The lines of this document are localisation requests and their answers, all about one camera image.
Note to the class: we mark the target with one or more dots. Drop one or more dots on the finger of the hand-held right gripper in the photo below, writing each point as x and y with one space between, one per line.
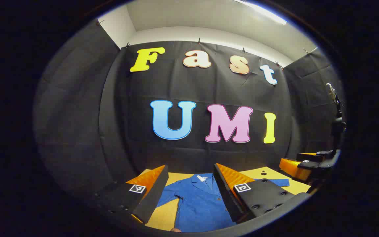
294 168
313 156

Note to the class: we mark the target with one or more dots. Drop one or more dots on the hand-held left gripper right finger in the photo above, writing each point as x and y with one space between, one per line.
227 194

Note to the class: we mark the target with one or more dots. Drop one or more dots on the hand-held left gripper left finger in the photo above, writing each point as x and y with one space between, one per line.
153 197

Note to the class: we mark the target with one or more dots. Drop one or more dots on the blue jacket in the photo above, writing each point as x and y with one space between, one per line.
196 204

